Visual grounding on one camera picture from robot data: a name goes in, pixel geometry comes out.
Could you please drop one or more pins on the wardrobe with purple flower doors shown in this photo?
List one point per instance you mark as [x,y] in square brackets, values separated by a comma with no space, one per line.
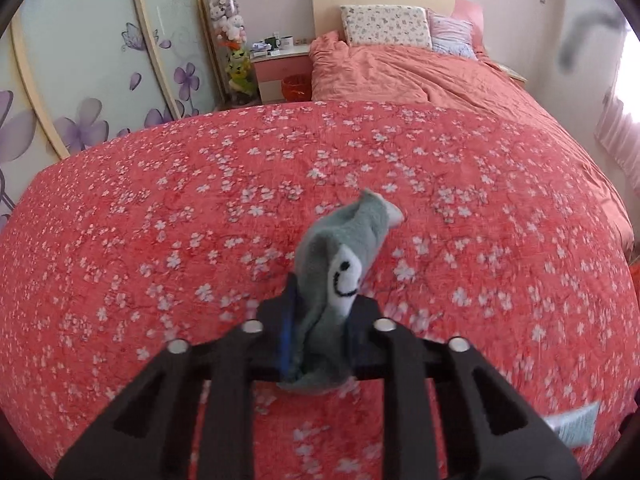
[75,60]

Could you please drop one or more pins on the clear plush toy display tube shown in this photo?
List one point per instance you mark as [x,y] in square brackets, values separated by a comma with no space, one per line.
[230,40]

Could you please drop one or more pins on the white mug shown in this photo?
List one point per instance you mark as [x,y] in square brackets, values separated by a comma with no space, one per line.
[286,41]

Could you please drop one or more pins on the pink and white nightstand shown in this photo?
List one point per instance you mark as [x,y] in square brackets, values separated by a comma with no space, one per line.
[270,72]

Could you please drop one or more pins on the red floral blanket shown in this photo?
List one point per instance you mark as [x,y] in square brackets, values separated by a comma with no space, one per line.
[200,185]

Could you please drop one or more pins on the dark mug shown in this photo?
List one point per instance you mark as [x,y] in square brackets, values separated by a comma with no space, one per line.
[271,42]

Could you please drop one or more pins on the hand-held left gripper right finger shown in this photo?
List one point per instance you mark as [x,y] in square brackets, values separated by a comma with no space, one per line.
[356,347]

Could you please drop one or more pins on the grey sock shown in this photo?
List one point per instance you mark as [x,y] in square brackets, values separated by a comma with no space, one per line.
[345,240]

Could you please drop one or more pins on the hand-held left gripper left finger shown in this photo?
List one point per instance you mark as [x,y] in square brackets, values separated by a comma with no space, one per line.
[287,330]

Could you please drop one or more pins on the pink curtain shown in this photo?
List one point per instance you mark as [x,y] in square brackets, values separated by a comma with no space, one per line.
[620,130]

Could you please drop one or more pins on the small orange bin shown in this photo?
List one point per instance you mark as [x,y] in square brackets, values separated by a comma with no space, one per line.
[295,87]

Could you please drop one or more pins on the beige nightstand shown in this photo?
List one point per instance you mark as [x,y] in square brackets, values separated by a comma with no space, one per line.
[515,74]

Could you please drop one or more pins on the orange duvet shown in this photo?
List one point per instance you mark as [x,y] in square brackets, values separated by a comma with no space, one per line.
[400,75]

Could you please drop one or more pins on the white floral pillow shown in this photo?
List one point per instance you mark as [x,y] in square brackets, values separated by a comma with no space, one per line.
[385,25]

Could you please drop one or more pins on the pink striped pillow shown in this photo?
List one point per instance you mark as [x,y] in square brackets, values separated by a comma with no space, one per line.
[450,37]

